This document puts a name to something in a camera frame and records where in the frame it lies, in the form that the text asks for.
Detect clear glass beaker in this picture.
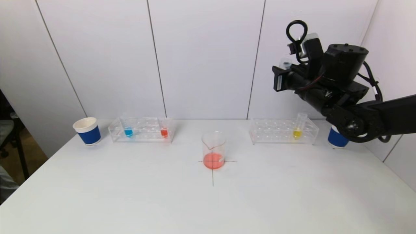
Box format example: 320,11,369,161
201,131,226,170

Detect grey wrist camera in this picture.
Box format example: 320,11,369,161
301,32,322,56

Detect clear tube, red pigment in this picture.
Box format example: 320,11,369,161
160,118,170,139

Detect blue white paper cup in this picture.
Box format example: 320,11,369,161
328,125,350,149
73,117,102,146

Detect clear acrylic tube rack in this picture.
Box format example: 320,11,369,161
249,118,319,145
109,117,175,144

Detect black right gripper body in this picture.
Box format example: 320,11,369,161
273,64,311,92

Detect clear tube, blue pigment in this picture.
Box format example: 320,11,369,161
121,114,135,138

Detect clear tube, yellow pigment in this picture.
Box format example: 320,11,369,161
292,113,308,140

